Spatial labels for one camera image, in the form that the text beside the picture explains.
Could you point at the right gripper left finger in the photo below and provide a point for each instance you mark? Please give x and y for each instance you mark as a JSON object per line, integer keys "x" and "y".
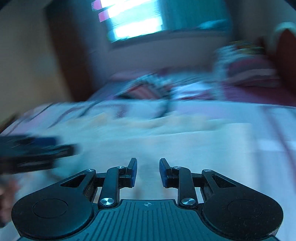
{"x": 113, "y": 181}

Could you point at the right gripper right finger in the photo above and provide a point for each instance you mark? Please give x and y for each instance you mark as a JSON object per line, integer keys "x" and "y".
{"x": 181, "y": 179}

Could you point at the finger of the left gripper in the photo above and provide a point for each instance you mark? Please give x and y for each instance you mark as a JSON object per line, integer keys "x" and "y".
{"x": 64, "y": 151}

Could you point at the cream knit sweater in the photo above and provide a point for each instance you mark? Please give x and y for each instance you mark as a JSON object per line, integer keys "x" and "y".
{"x": 192, "y": 141}

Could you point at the person left hand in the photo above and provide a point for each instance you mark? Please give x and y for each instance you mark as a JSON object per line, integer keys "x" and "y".
{"x": 9, "y": 188}

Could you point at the striped folded garment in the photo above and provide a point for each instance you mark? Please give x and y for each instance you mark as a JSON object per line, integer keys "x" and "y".
{"x": 151, "y": 87}

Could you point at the patterned bed sheet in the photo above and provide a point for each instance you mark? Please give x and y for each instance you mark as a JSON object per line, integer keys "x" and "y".
{"x": 273, "y": 128}

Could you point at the striped purple mattress sheet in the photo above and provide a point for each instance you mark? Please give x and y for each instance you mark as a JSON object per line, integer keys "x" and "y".
{"x": 198, "y": 85}

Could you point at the striped folded quilt pillow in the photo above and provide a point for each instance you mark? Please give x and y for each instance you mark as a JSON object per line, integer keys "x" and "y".
{"x": 234, "y": 68}

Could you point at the dark wooden door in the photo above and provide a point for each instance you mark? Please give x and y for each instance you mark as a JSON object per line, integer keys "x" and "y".
{"x": 76, "y": 37}

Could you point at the yellow patterned cloth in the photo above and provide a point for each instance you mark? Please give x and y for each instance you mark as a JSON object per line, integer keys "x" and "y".
{"x": 246, "y": 47}

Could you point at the red white headboard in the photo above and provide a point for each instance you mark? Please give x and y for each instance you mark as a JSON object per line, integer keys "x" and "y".
{"x": 280, "y": 50}

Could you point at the window with frame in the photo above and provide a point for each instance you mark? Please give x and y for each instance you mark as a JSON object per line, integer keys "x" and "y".
{"x": 126, "y": 20}

